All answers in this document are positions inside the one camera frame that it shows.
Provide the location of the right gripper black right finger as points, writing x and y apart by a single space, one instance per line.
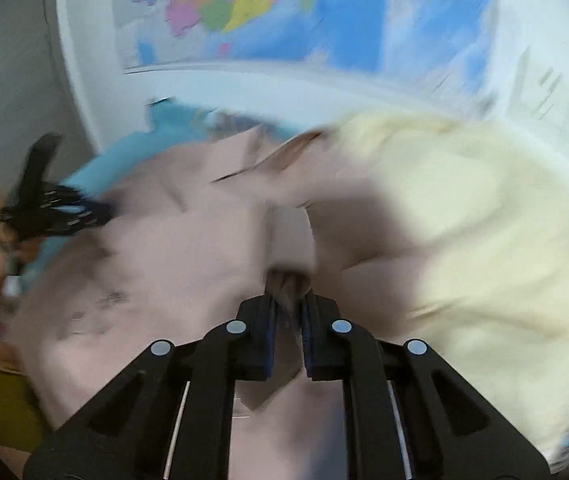
407 413

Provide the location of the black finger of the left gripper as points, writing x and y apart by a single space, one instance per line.
94 212

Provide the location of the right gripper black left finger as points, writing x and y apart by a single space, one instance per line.
168 414

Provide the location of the pink jacket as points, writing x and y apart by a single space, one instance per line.
326 227

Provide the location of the teal grey bed sheet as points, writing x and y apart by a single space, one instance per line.
129 159

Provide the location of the mustard brown garment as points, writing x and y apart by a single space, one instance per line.
22 424

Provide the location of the cream jacket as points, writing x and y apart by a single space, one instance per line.
488 226

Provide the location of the colourful wall map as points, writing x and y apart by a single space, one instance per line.
438 46

